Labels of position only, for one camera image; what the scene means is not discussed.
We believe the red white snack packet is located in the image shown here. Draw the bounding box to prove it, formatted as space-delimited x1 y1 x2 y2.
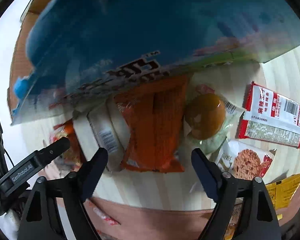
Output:
238 82 300 149

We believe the braised egg clear packet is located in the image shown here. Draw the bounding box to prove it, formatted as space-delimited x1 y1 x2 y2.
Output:
183 83 244 154

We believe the orange snack bag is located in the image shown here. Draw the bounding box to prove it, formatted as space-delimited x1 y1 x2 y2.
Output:
114 75 189 173

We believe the red noodle snack packet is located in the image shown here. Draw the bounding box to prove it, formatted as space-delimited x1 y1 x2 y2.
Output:
49 119 86 171

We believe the yellow snack packet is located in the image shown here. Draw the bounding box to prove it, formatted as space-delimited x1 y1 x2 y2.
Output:
266 174 300 210

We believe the cookie picture snack packet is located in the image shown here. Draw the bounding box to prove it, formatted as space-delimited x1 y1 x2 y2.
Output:
215 139 276 180

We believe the white wrapped cake packet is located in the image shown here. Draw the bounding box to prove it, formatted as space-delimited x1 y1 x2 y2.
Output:
73 97 130 173

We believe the blue milk cardboard box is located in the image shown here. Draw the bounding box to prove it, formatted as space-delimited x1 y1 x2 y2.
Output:
12 0 300 125

